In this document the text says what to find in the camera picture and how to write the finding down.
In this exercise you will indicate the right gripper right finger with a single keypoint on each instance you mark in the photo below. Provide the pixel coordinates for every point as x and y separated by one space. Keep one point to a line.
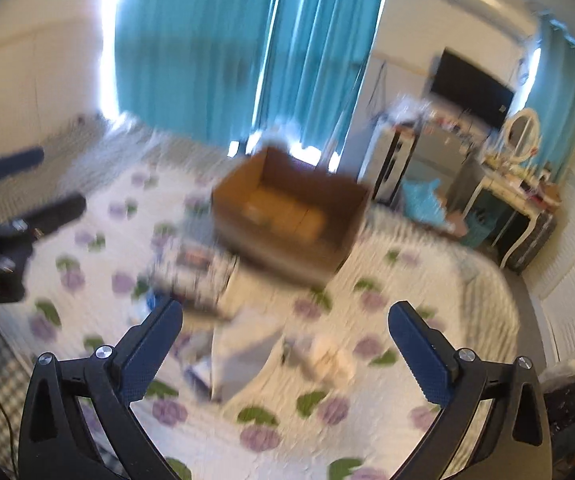
514 442

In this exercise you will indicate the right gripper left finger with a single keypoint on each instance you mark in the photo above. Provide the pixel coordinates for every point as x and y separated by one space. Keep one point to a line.
55 441

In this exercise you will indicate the white sock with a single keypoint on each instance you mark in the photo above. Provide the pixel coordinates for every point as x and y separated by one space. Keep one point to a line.
237 354

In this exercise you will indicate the cream scrunchie cloth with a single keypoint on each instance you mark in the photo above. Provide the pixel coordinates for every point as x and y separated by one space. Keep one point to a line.
323 360

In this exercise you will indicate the white quilted floral blanket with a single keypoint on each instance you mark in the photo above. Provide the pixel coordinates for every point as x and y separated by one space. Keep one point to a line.
267 380

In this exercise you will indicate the white dressing table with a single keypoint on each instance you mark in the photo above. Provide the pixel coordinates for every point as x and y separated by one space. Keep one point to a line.
501 212

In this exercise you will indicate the blue plastic bag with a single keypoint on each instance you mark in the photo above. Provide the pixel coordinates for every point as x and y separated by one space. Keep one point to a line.
421 204

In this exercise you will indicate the brown cardboard box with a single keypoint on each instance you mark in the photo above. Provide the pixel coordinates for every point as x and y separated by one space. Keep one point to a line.
289 217

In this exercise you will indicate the silver mini fridge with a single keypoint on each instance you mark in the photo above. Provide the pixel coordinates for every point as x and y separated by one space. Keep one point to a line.
438 155

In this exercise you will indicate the white oval vanity mirror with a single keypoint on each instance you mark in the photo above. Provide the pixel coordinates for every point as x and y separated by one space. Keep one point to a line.
521 136

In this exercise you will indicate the white suitcase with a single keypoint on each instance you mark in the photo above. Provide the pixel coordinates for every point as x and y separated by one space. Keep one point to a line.
386 161

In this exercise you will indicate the large teal curtain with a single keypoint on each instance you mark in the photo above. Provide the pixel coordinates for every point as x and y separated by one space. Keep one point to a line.
221 70

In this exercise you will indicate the small teal curtain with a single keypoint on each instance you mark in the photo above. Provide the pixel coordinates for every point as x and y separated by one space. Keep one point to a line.
553 95

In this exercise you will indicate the white air conditioner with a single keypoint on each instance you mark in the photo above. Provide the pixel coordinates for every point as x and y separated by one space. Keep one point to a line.
513 21

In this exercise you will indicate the black wall television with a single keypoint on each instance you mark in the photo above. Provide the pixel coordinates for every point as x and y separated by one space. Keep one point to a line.
476 92

